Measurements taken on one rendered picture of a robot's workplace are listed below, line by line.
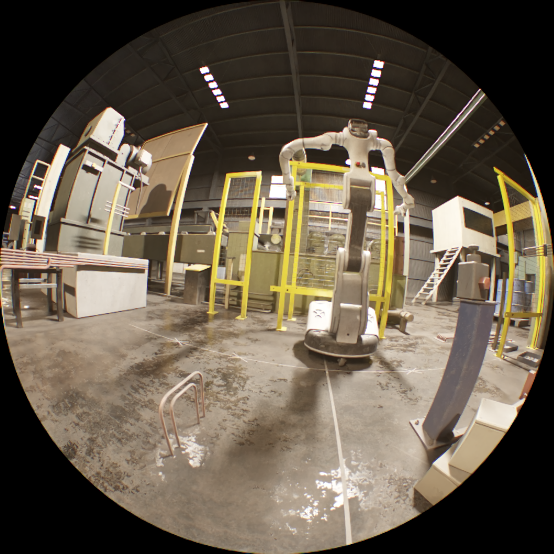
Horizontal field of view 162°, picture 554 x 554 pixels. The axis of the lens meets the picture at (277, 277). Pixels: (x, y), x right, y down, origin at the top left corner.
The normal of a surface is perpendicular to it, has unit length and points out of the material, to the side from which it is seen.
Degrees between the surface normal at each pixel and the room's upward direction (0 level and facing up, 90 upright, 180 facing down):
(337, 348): 90
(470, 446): 90
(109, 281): 90
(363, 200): 115
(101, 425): 0
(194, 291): 90
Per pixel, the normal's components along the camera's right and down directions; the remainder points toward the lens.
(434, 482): -0.97, -0.10
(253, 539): 0.10, -1.00
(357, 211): -0.22, 0.47
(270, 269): -0.15, 0.00
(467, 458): -0.88, -0.08
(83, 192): 0.98, 0.10
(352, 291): -0.14, -0.39
